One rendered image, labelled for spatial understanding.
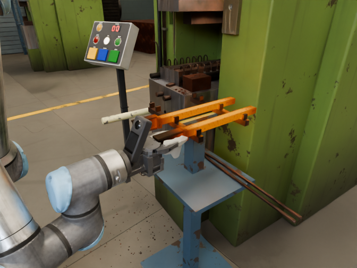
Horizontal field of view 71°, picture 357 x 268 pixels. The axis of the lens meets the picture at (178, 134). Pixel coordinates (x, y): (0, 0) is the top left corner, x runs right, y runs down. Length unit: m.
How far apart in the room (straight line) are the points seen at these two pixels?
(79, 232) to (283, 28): 1.00
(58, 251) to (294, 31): 1.11
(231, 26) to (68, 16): 5.16
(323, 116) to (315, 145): 0.17
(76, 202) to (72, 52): 5.66
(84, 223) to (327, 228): 1.64
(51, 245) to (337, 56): 1.34
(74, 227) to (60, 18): 5.61
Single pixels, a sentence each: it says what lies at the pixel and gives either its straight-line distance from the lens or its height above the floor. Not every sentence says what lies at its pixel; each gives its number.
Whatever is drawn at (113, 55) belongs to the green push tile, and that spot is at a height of 1.02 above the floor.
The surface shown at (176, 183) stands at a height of 0.69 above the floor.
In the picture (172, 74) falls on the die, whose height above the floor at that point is 0.97.
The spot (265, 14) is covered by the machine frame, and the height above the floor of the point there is 1.27.
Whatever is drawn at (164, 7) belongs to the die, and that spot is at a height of 1.29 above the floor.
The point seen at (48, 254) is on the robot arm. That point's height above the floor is 0.84.
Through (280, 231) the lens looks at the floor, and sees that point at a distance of 1.85.
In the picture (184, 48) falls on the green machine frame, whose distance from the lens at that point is 1.64.
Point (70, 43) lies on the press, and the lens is 6.14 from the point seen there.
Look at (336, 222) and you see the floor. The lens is 2.08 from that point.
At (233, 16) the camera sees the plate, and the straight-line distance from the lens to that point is 1.18.
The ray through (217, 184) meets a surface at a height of 0.69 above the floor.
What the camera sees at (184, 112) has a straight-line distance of 0.88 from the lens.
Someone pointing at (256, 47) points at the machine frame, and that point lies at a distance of 1.11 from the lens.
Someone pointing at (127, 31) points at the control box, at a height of 1.15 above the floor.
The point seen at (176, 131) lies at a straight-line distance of 0.73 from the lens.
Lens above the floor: 1.30
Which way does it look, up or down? 27 degrees down
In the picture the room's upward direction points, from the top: straight up
